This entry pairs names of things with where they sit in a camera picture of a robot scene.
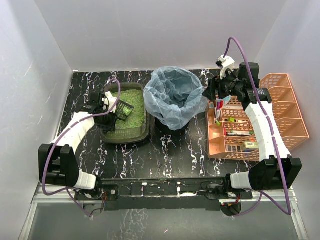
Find green litter pellets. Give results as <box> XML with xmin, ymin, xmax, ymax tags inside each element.
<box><xmin>105</xmin><ymin>89</ymin><xmax>145</xmax><ymax>138</ymax></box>

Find blue plastic bag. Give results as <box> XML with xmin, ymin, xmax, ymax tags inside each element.
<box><xmin>143</xmin><ymin>66</ymin><xmax>208</xmax><ymax>131</ymax></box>

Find purple cable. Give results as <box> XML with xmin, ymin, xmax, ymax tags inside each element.
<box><xmin>223</xmin><ymin>36</ymin><xmax>293</xmax><ymax>217</ymax></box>
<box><xmin>41</xmin><ymin>78</ymin><xmax>122</xmax><ymax>218</ymax></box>

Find black litter scoop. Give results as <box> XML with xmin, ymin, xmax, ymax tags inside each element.
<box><xmin>115</xmin><ymin>100</ymin><xmax>135</xmax><ymax>121</ymax></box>

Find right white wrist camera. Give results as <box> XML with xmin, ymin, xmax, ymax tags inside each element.
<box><xmin>216</xmin><ymin>55</ymin><xmax>235</xmax><ymax>79</ymax></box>

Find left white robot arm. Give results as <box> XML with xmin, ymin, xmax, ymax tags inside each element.
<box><xmin>38</xmin><ymin>91</ymin><xmax>119</xmax><ymax>191</ymax></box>

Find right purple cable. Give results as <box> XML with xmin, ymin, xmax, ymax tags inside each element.
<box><xmin>223</xmin><ymin>36</ymin><xmax>293</xmax><ymax>217</ymax></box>

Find dark green litter box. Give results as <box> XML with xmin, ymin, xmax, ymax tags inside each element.
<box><xmin>99</xmin><ymin>82</ymin><xmax>150</xmax><ymax>144</ymax></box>

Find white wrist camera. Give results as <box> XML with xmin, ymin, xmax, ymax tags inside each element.
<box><xmin>102</xmin><ymin>91</ymin><xmax>119</xmax><ymax>113</ymax></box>
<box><xmin>216</xmin><ymin>55</ymin><xmax>235</xmax><ymax>79</ymax></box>

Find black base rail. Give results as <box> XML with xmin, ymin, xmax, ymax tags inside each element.
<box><xmin>75</xmin><ymin>177</ymin><xmax>253</xmax><ymax>216</ymax></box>

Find orange file rack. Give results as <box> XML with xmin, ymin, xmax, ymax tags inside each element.
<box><xmin>260</xmin><ymin>73</ymin><xmax>310</xmax><ymax>151</ymax></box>

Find orange desk organizer tray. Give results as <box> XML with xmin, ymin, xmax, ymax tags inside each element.
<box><xmin>206</xmin><ymin>97</ymin><xmax>260</xmax><ymax>161</ymax></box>

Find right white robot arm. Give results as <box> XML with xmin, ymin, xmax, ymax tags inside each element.
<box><xmin>202</xmin><ymin>62</ymin><xmax>302</xmax><ymax>193</ymax></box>

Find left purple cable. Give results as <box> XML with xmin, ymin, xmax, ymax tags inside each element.
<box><xmin>41</xmin><ymin>78</ymin><xmax>122</xmax><ymax>218</ymax></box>

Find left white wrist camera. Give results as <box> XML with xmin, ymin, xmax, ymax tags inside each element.
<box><xmin>102</xmin><ymin>91</ymin><xmax>119</xmax><ymax>113</ymax></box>

